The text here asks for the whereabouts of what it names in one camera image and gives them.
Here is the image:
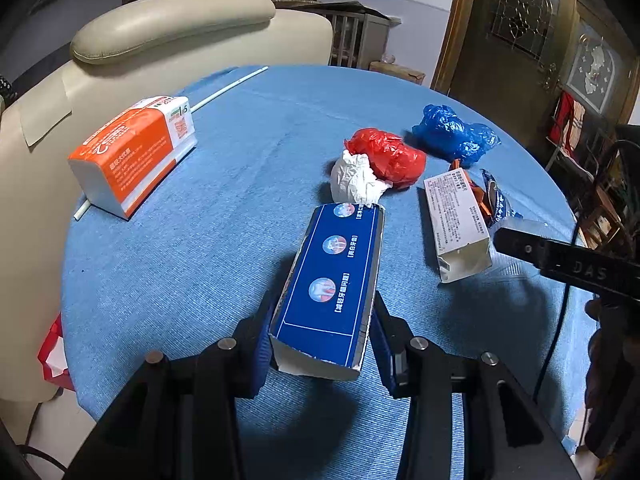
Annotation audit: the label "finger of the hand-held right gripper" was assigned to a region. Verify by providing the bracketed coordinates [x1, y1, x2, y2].
[492, 227, 640, 306]

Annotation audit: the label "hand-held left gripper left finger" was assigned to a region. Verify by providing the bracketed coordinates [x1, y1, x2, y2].
[65, 290, 281, 480]

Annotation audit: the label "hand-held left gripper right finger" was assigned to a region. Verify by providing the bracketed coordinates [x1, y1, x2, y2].
[370, 290, 576, 480]

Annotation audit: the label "blue foil snack wrapper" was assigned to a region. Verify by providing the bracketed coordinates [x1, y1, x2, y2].
[480, 169, 525, 233]

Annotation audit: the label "orange snack wrapper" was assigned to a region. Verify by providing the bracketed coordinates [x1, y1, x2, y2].
[448, 159, 493, 221]

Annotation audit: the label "blue toothpaste box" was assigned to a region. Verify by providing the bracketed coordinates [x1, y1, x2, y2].
[269, 202, 387, 383]

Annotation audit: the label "white carton box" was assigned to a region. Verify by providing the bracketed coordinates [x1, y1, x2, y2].
[424, 170, 493, 284]

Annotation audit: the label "blue plastic bag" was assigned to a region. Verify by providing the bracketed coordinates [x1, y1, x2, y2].
[411, 104, 502, 168]

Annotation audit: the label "white plastic bag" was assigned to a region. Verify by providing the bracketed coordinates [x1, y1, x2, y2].
[330, 150, 392, 206]

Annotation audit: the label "red plastic bag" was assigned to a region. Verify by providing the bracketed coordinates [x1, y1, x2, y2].
[345, 128, 427, 191]

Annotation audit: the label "person's right hand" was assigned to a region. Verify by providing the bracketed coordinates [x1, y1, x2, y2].
[584, 297, 608, 376]

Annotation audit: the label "metal chair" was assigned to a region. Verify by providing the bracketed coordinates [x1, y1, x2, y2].
[545, 125, 640, 251]

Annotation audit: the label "red and white clothes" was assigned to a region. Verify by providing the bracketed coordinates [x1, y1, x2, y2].
[547, 91, 586, 146]

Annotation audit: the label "blue tablecloth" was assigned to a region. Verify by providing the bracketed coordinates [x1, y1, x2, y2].
[61, 64, 598, 480]

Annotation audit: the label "red paper bag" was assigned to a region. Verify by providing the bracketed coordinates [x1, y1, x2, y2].
[37, 312, 76, 392]

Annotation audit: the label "orange tissue pack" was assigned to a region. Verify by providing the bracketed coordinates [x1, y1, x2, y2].
[68, 96, 197, 220]

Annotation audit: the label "wooden door with glass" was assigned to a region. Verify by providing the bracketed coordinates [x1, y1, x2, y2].
[431, 0, 640, 126]

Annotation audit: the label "cardboard box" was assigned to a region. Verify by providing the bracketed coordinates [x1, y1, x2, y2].
[369, 60, 426, 86]

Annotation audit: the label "long white straw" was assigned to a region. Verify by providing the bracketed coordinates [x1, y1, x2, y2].
[73, 65, 269, 221]

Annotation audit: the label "grey slatted cabinet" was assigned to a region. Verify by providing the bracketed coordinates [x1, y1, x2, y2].
[276, 1, 402, 68]

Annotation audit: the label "beige leather sofa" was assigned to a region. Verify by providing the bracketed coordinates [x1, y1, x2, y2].
[0, 0, 334, 403]

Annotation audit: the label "black floor cable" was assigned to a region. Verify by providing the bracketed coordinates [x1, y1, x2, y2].
[20, 442, 68, 473]

